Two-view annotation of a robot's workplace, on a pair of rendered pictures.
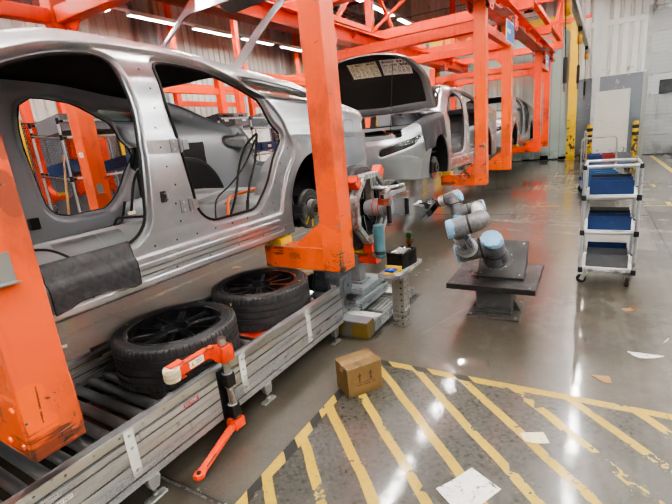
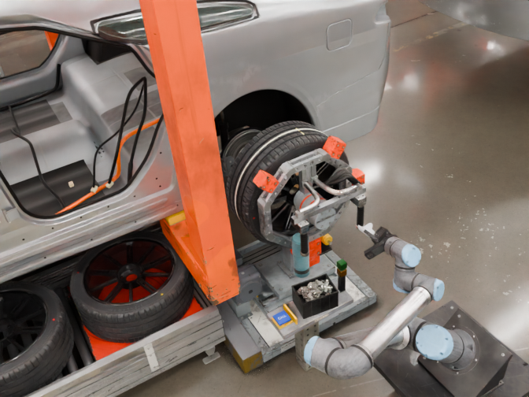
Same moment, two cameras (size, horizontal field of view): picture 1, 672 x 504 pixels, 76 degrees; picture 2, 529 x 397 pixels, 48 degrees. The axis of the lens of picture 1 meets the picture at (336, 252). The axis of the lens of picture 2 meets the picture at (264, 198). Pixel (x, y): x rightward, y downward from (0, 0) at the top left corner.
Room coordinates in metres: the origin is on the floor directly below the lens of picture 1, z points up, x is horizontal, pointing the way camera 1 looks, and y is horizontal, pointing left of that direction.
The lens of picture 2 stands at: (1.23, -1.33, 2.81)
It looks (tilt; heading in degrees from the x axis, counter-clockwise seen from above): 39 degrees down; 31
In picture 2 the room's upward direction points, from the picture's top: 6 degrees counter-clockwise
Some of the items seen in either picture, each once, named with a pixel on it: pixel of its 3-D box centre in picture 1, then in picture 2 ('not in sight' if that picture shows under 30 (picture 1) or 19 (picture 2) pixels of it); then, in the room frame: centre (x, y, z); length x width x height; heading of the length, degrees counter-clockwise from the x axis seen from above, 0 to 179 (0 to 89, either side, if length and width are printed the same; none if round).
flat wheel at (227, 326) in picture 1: (178, 342); (5, 341); (2.23, 0.93, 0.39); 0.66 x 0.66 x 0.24
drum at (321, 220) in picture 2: (378, 207); (314, 207); (3.33, -0.37, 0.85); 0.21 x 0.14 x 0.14; 58
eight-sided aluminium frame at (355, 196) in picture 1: (370, 207); (306, 200); (3.37, -0.31, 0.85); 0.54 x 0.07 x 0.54; 148
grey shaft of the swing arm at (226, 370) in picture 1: (228, 383); not in sight; (1.89, 0.59, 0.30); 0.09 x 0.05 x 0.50; 148
